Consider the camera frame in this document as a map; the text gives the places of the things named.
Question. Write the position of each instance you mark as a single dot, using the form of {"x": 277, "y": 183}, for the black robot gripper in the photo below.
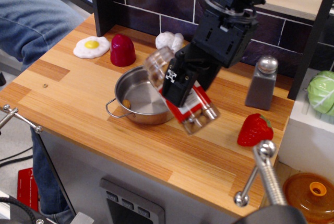
{"x": 219, "y": 41}

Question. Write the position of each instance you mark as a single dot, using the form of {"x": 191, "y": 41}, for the clear almond jar red label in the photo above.
{"x": 175, "y": 79}

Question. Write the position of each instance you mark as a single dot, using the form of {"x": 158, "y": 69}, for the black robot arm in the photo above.
{"x": 231, "y": 6}

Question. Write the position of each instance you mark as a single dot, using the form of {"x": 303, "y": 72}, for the stainless steel pot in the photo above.
{"x": 138, "y": 99}

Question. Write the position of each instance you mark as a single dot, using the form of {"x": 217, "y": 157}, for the orange pot lid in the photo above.
{"x": 312, "y": 194}

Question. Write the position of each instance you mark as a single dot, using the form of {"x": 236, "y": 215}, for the grey shaker with metal cap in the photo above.
{"x": 260, "y": 92}

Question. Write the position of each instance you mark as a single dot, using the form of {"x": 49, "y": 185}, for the red toy strawberry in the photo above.
{"x": 255, "y": 129}

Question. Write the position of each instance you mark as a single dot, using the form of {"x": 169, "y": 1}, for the toy fried egg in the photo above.
{"x": 91, "y": 47}

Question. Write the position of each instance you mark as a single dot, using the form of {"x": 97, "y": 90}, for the right metal clamp screw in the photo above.
{"x": 263, "y": 152}

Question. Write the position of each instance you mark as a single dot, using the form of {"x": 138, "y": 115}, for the metal clamp screw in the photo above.
{"x": 263, "y": 152}
{"x": 13, "y": 113}

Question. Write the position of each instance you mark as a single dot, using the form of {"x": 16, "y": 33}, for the grey oven control panel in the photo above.
{"x": 125, "y": 206}

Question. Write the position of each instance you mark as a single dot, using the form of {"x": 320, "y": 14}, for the green toy cabbage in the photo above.
{"x": 320, "y": 92}

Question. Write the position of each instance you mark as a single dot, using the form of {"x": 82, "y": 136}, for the left metal clamp screw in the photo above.
{"x": 13, "y": 113}

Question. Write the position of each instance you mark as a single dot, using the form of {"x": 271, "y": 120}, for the red box on floor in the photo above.
{"x": 27, "y": 191}

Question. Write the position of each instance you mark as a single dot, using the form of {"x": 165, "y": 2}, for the black shelf post left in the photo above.
{"x": 103, "y": 2}

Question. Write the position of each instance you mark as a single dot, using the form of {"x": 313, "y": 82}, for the black shelf post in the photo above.
{"x": 310, "y": 48}
{"x": 103, "y": 2}

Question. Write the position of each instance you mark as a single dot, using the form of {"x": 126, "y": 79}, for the black shelf post right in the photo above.
{"x": 310, "y": 48}

